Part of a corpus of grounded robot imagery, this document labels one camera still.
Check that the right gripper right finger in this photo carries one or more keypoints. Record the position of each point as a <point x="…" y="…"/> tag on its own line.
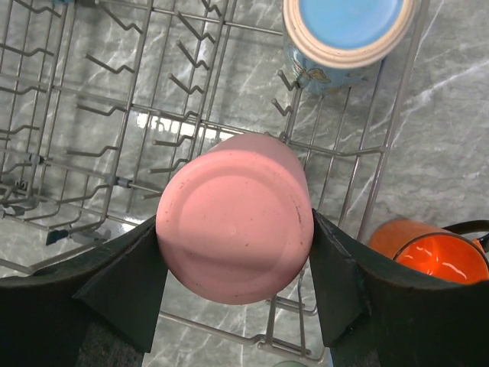
<point x="376" y="312"/>

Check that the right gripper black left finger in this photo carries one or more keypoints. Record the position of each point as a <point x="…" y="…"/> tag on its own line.
<point x="99" y="308"/>

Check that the pink plastic cup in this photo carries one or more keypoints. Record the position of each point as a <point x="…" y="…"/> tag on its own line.
<point x="235" y="225"/>

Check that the teal patterned mug yellow inside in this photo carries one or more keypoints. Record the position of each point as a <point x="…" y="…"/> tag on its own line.
<point x="333" y="44"/>

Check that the orange mug black handle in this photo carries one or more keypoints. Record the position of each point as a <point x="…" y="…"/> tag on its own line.
<point x="455" y="253"/>

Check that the grey wire dish rack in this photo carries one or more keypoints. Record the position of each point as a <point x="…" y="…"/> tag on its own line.
<point x="101" y="105"/>

